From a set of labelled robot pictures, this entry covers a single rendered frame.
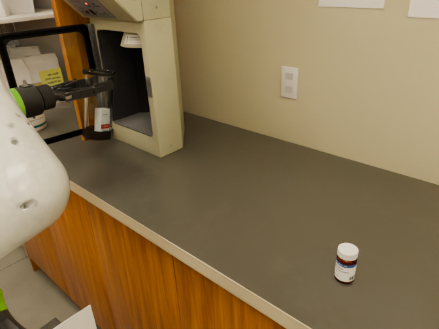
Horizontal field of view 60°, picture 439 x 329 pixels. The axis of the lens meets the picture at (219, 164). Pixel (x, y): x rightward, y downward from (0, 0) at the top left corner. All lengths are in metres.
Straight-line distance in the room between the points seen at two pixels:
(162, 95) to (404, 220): 0.84
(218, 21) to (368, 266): 1.10
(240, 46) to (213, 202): 0.70
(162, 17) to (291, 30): 0.44
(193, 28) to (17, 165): 1.32
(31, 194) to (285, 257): 0.60
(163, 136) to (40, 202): 0.90
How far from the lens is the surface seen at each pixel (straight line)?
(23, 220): 0.55
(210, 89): 1.74
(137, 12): 1.27
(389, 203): 1.18
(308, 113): 1.46
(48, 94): 1.26
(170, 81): 1.37
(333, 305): 0.84
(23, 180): 0.53
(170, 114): 1.39
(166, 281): 1.18
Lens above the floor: 1.55
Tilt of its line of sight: 27 degrees down
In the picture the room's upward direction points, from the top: 3 degrees counter-clockwise
